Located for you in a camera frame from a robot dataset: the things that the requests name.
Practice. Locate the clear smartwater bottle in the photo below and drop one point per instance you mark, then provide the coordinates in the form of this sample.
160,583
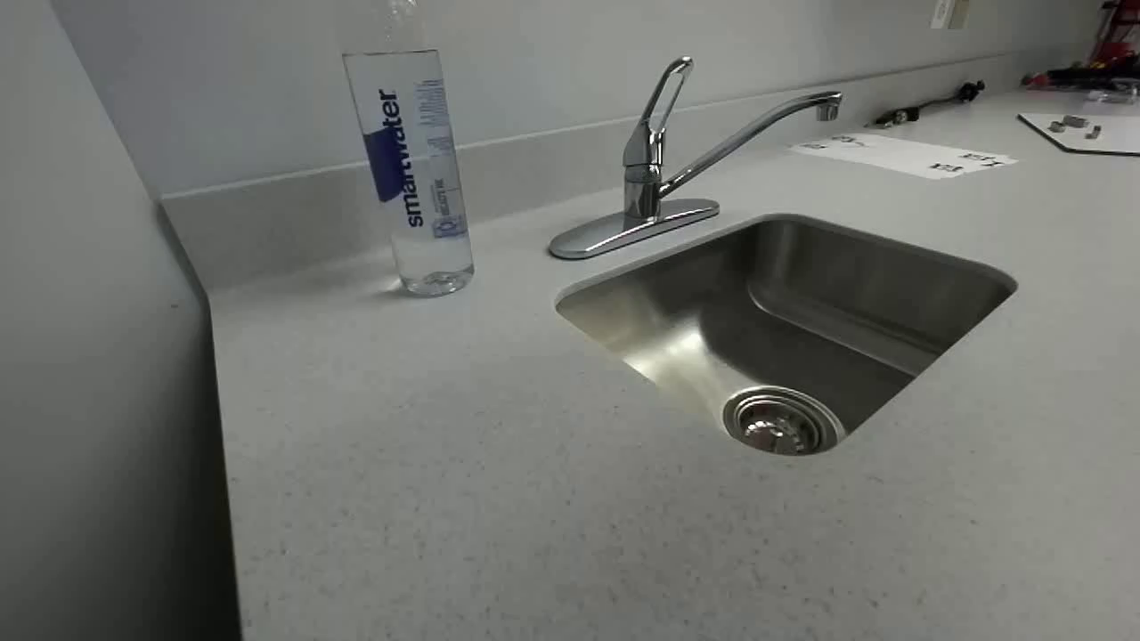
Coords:
416,180

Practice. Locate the metal sink drain strainer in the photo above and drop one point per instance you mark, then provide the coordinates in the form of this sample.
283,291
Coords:
780,426

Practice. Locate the stainless steel sink basin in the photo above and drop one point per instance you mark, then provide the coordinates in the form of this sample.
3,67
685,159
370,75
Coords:
833,297

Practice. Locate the white printed paper sheet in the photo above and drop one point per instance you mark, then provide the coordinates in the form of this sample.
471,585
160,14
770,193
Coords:
903,154

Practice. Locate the small grey metal parts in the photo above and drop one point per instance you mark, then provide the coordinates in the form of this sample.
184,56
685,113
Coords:
1071,121

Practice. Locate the white board with dark edge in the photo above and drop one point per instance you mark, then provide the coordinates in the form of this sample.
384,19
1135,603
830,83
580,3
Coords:
1118,137

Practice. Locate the red and black equipment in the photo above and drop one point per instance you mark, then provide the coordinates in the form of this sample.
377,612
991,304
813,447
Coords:
1119,46

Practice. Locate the chrome faucet base plate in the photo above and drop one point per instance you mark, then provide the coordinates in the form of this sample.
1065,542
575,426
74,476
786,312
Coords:
629,234

